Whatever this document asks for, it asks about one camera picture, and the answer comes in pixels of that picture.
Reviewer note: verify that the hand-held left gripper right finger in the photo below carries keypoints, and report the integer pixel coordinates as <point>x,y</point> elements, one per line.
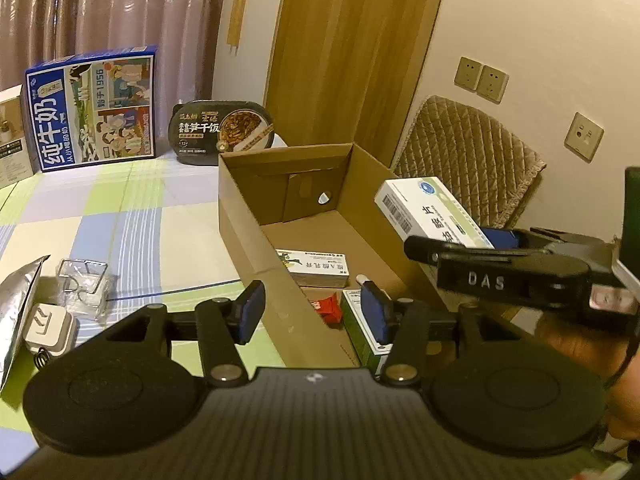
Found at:
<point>372,315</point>

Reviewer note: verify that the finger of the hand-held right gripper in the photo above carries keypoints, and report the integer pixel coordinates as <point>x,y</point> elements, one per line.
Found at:
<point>450,251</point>
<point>502,239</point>

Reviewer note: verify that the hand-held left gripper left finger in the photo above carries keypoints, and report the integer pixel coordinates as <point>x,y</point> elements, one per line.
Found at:
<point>250,310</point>

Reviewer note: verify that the green medicine box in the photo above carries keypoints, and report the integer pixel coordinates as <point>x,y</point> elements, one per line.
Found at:
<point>357,325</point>

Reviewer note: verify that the red packet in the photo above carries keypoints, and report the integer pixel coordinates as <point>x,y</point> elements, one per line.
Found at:
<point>327,310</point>

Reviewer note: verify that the large white medicine box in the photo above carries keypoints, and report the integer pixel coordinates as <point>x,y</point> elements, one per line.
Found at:
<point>430,205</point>

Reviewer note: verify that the small white medicine box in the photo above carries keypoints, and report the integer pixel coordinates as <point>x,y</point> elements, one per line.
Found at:
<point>315,267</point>

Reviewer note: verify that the brown cardboard box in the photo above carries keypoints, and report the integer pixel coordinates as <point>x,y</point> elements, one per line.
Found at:
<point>240,220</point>

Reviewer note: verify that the clear plastic box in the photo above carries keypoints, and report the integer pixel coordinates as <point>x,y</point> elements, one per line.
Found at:
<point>85,290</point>

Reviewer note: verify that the white charger plug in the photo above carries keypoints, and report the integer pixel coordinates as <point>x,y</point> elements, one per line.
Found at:
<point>50,327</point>

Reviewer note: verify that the silver foil pouch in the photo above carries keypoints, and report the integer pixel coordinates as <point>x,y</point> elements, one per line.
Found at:
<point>17,310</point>

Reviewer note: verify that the checked cloth desktop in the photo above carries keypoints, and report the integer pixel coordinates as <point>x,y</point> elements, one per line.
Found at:
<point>150,240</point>

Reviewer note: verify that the person's right hand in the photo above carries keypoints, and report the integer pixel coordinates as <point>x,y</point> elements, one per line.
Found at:
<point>590,345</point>

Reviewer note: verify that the chair with quilted cover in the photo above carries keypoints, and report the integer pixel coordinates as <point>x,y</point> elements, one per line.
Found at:
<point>470,160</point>

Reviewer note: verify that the black instant rice bowl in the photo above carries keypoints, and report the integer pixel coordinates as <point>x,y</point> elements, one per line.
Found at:
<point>220,132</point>

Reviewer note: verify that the wooden door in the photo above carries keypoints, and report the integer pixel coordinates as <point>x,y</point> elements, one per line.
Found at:
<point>350,50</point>

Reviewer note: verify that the blue milk carton box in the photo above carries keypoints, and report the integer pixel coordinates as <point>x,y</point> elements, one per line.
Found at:
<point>95,110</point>

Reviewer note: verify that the white box with photo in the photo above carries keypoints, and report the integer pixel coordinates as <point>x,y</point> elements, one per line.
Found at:
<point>12,140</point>

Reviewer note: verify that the beige curtain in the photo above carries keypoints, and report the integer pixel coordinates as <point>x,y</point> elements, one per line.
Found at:
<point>110,10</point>

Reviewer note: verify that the beige wall outlet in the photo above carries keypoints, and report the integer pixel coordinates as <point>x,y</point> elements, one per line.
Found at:
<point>492,85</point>
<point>468,74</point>
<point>584,136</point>

